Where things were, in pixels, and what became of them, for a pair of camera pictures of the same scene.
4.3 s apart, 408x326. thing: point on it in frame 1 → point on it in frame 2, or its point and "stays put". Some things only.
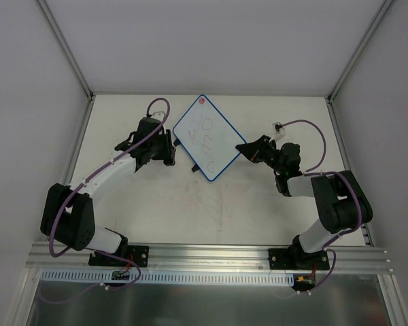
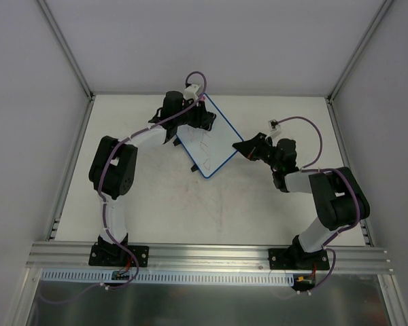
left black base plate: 139,255 stays put
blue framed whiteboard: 209,137 stays put
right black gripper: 259,151 stays put
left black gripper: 168,147 → 200,115
